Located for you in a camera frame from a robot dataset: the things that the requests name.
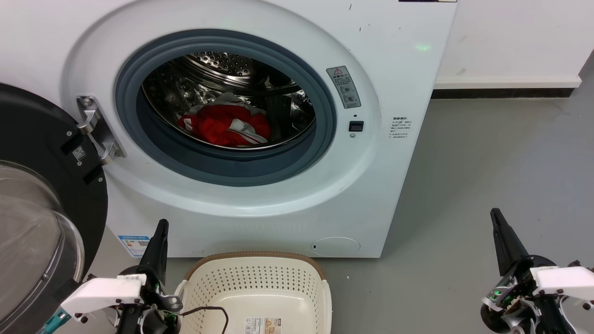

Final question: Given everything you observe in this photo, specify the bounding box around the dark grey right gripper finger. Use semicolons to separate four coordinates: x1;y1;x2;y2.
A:
491;208;530;277

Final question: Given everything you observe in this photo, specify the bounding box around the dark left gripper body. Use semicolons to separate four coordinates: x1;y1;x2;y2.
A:
115;266;183;334

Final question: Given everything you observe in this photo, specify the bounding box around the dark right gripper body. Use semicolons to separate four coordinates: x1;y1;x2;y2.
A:
480;255;572;334

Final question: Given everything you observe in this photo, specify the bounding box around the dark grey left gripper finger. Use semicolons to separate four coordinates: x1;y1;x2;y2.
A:
139;219;169;285

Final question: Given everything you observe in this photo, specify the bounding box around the red and white garment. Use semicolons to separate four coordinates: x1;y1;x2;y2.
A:
177;93;272;148

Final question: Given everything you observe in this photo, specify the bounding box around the printed product label sticker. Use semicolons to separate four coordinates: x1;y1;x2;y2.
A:
245;317;282;334

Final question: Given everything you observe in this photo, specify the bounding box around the cream perforated laundry basket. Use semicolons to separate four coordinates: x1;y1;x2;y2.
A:
174;251;333;334

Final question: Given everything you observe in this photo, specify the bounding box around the black washer door with glass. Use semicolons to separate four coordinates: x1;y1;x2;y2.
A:
0;83;109;334

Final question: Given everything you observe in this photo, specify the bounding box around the blue energy label sticker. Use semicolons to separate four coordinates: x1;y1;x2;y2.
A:
117;235;151;258

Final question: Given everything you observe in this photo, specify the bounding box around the teal connector plug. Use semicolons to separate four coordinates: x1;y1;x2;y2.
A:
37;308;71;334

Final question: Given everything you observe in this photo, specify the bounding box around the grey rubber door gasket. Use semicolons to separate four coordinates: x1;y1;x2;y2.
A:
115;29;337;187

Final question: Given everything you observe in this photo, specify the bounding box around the white front-load washing machine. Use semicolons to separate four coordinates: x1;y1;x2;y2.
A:
0;0;458;259

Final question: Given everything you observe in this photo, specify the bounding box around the silver metal door hinge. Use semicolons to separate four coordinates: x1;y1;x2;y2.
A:
77;95;127;166

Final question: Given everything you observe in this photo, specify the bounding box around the small text sticker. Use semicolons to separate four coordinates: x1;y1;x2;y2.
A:
389;116;410;141

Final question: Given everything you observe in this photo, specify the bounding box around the perforated stainless steel drum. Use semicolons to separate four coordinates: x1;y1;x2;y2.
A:
142;52;317;150

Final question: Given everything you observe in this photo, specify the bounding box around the round white filter cover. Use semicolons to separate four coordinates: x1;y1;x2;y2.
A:
311;237;361;257

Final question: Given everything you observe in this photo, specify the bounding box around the grey warning sticker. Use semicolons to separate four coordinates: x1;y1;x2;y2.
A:
326;65;362;109

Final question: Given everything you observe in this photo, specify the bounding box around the thin black cable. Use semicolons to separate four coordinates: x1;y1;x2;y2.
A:
179;306;230;334

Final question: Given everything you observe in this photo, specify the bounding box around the white and black wall baseboard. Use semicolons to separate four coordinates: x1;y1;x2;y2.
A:
432;77;582;99

